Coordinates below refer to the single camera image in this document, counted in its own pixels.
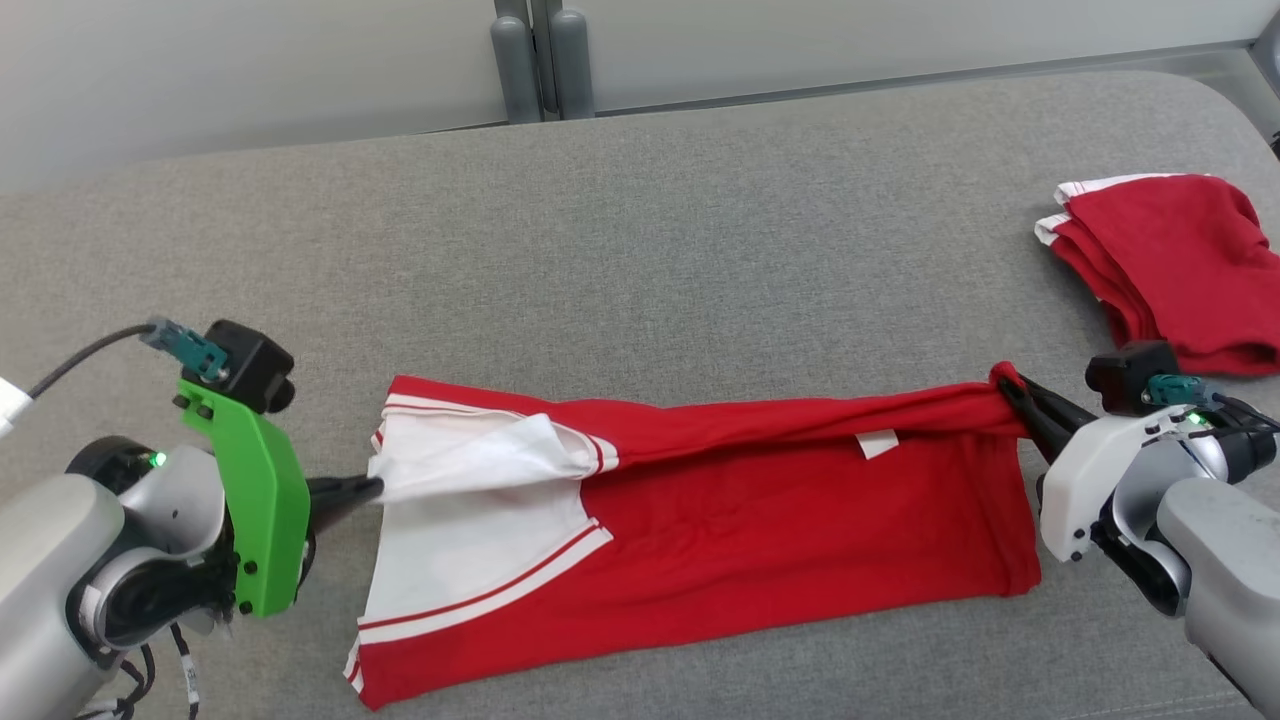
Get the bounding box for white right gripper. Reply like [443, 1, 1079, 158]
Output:
[998, 373, 1218, 564]

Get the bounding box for camera cable teal plug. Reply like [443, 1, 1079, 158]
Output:
[1147, 374, 1280, 434]
[0, 317, 227, 438]

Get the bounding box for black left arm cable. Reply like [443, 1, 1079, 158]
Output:
[75, 620, 202, 720]

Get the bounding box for red shorts with white stripe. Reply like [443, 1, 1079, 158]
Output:
[1034, 172, 1280, 378]

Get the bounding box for red white t-shirt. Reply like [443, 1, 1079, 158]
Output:
[342, 361, 1044, 712]

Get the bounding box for left camera cable teal plug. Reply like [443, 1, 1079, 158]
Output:
[0, 317, 227, 438]

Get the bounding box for right camera cable teal plug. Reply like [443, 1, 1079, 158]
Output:
[1147, 374, 1280, 434]

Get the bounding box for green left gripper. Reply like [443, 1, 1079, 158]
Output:
[174, 377, 387, 619]

